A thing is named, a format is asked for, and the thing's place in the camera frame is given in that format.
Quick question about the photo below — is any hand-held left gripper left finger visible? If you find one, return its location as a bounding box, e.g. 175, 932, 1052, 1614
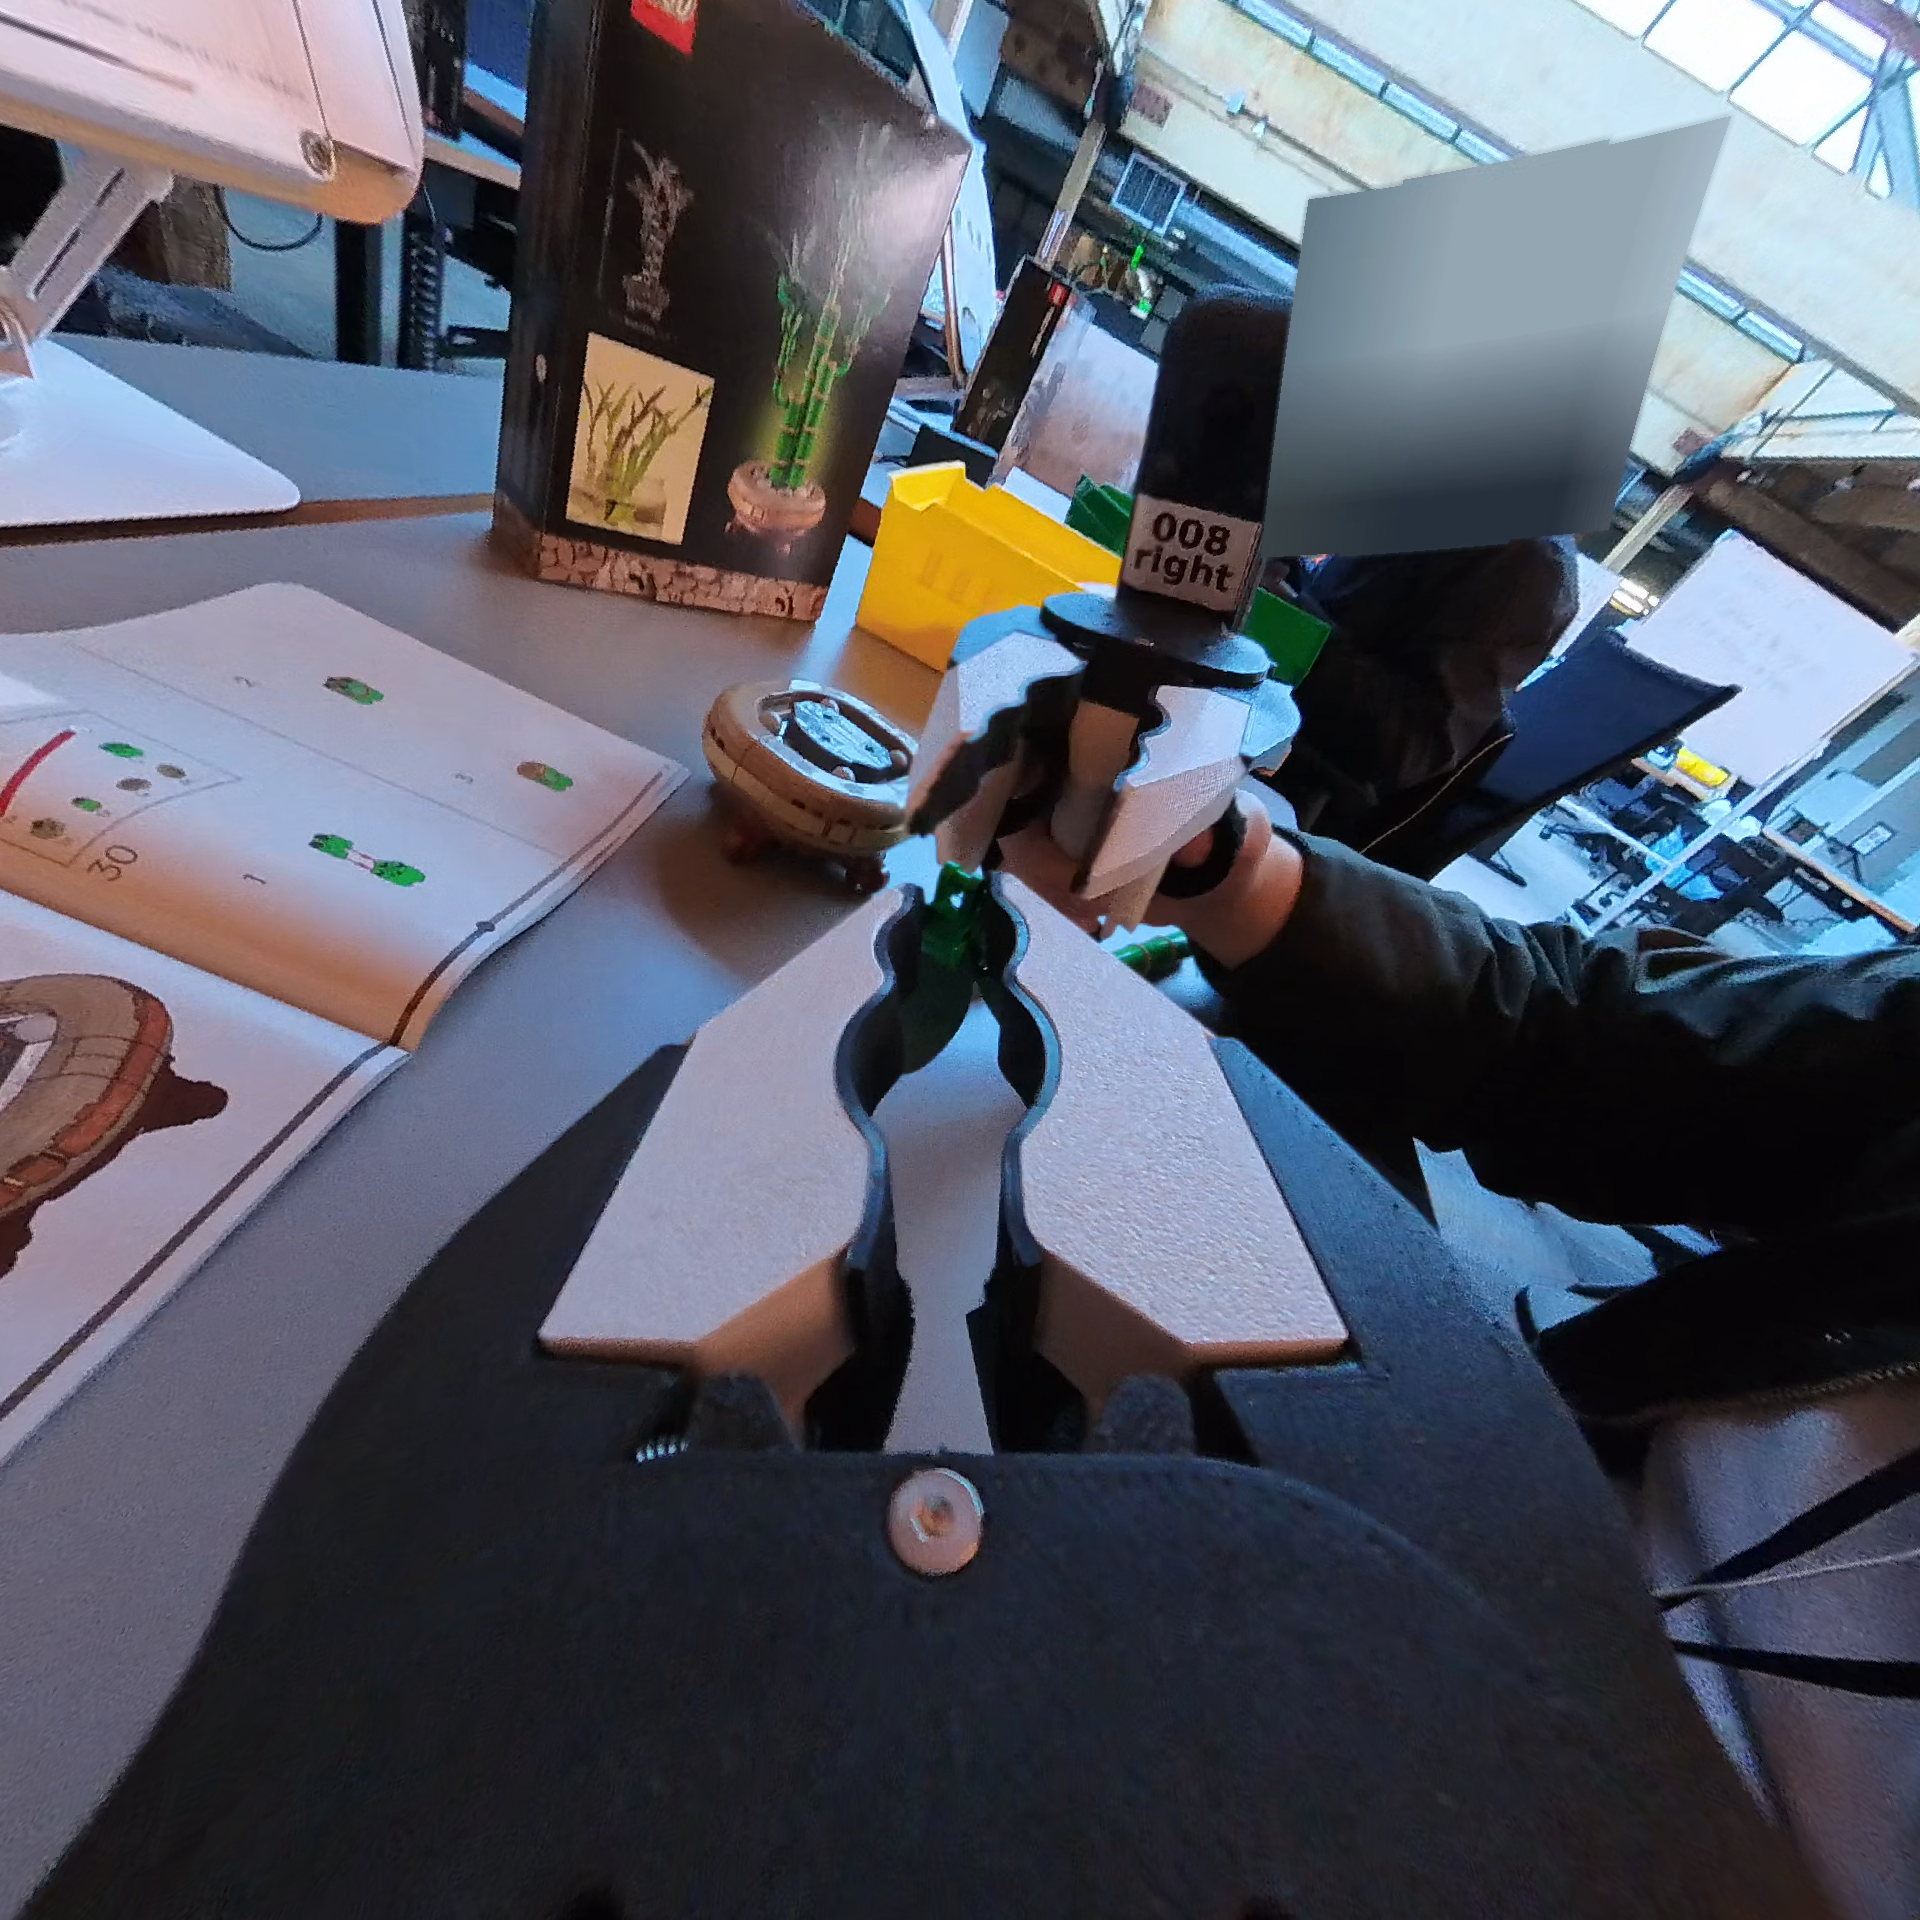
538, 883, 911, 1454

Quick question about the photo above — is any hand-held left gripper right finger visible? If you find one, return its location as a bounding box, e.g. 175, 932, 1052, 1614
991, 874, 1353, 1454

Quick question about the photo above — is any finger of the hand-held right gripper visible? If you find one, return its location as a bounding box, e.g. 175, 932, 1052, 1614
1070, 687, 1299, 903
903, 645, 1086, 842

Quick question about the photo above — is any green connector brick piece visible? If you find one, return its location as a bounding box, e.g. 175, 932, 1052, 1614
897, 862, 994, 1085

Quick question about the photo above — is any person's right forearm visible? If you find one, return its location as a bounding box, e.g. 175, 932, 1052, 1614
1218, 832, 1920, 1359

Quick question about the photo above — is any grey desk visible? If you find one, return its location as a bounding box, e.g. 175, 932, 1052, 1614
0, 334, 1518, 1920

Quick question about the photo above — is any person's right hand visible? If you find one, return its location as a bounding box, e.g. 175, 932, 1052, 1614
1001, 823, 1308, 972

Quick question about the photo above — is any tan brick pot base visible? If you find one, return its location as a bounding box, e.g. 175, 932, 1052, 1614
703, 679, 923, 899

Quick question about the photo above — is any yellow parts bin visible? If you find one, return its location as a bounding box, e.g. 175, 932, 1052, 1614
855, 461, 1130, 671

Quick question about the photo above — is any green parts bin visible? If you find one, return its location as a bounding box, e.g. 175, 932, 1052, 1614
1068, 478, 1336, 687

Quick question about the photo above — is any small black toy box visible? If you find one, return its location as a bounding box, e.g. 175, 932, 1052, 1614
961, 255, 1163, 495

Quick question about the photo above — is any dark blue chair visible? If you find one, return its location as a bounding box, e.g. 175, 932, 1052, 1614
1431, 627, 1742, 886

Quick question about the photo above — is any black toy set box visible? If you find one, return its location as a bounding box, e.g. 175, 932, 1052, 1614
489, 0, 977, 623

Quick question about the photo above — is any whiteboard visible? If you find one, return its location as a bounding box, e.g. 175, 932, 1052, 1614
1620, 532, 1920, 789

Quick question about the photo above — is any open instruction booklet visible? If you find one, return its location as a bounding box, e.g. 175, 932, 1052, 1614
0, 582, 692, 1464

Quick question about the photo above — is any white tilted board stand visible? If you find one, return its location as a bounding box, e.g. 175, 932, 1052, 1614
0, 0, 425, 530

